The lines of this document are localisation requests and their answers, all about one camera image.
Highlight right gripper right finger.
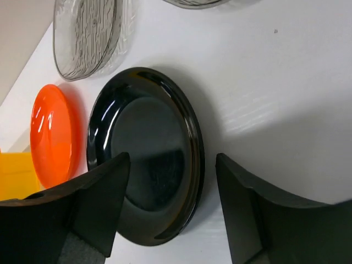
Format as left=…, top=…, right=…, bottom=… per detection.
left=216, top=153, right=351, bottom=263

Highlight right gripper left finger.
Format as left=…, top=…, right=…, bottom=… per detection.
left=1, top=152, right=130, bottom=263

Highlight orange plate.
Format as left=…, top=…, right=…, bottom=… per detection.
left=30, top=84, right=82, bottom=189

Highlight black plate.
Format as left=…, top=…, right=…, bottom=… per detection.
left=86, top=67, right=205, bottom=246

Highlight clear grey plate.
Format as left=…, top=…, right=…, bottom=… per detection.
left=52, top=1, right=139, bottom=82
left=164, top=0, right=259, bottom=10

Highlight yellow plastic bin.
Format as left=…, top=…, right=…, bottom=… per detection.
left=0, top=152, right=40, bottom=201

